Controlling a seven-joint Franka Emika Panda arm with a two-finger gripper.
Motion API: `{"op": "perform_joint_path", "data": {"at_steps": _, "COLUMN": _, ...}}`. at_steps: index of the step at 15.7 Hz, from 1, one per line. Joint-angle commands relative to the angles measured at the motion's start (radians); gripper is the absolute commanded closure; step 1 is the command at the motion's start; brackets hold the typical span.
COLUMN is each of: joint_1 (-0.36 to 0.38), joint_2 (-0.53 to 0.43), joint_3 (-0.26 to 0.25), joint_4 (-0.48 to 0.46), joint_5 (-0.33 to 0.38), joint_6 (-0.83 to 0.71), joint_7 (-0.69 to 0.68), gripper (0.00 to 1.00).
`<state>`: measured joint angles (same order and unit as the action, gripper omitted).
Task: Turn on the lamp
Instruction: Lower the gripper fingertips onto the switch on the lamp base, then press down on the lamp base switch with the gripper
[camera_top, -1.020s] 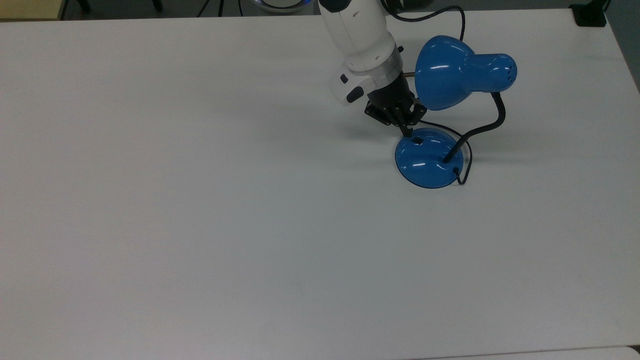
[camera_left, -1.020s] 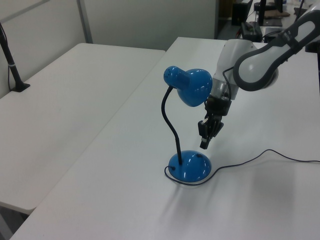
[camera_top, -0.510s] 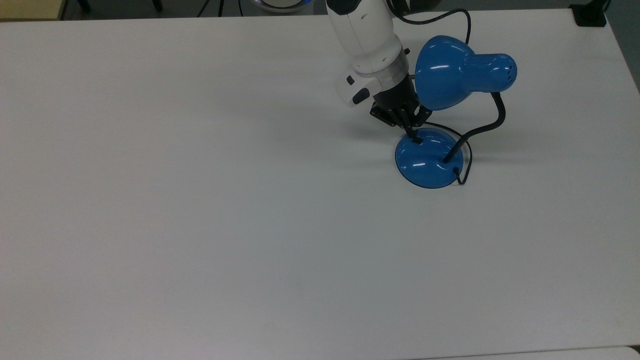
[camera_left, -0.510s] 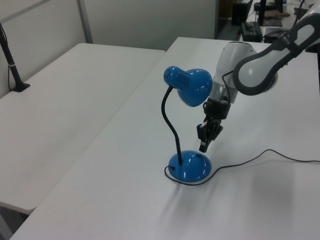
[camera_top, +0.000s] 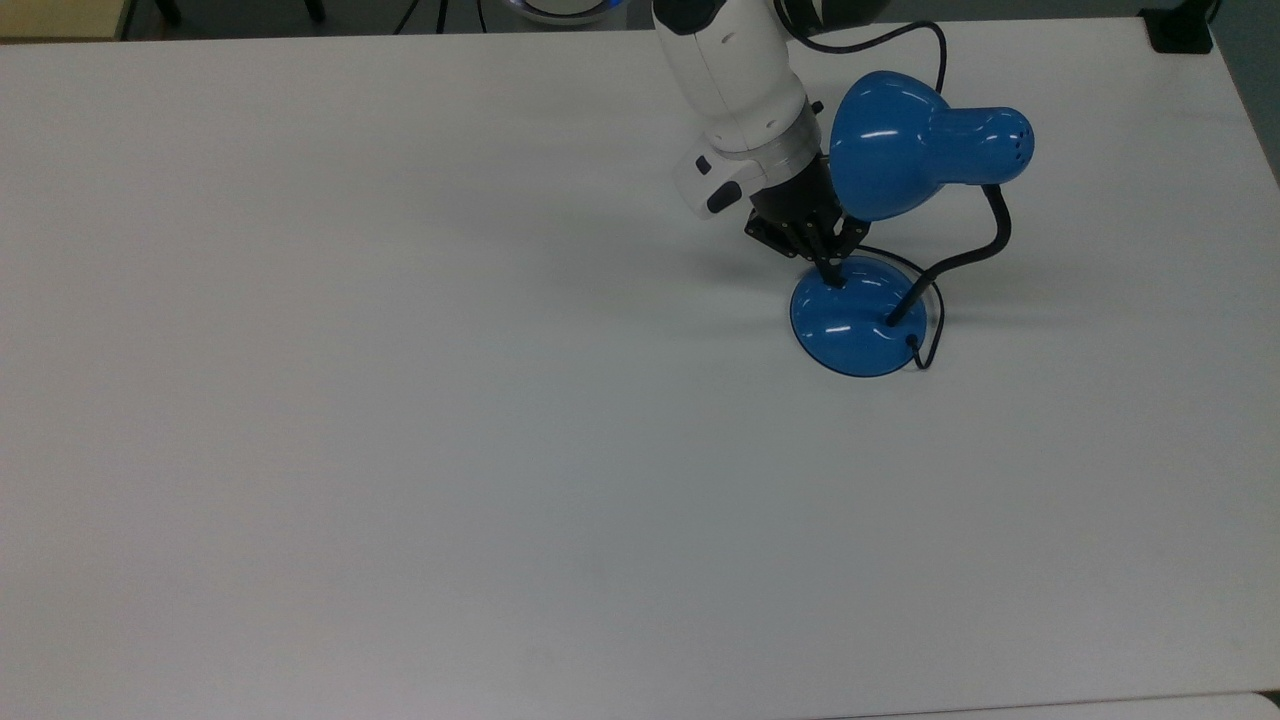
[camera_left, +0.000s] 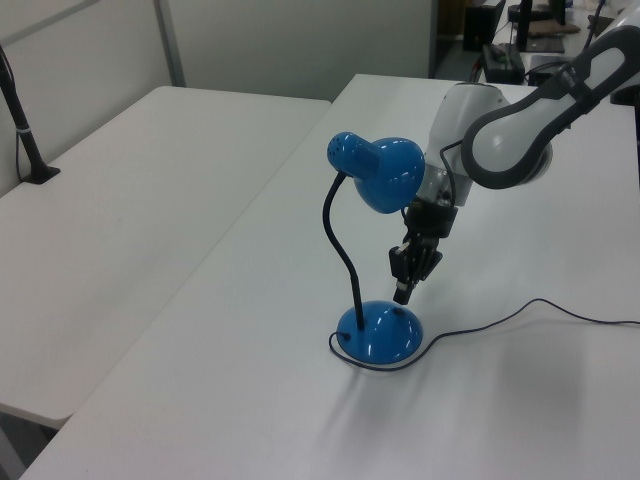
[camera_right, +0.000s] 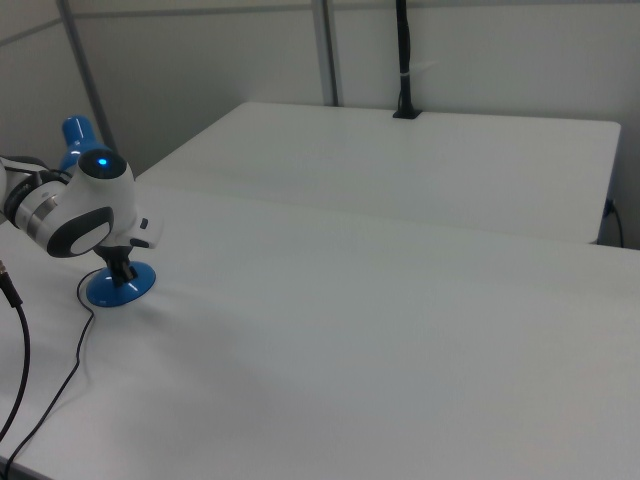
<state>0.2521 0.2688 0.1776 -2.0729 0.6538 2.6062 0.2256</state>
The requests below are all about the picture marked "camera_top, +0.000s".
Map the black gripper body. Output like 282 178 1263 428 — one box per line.
744 154 871 264

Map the blue gooseneck desk lamp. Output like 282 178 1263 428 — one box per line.
789 70 1036 379

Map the beige wooden board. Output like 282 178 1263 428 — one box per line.
0 0 137 44

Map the black lamp power cable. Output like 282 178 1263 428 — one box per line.
856 244 947 372

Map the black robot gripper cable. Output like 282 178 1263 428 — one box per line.
774 0 948 93

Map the robot base light ring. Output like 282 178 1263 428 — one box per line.
505 0 629 27

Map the black clamp camera mount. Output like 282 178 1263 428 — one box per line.
1140 6 1217 56

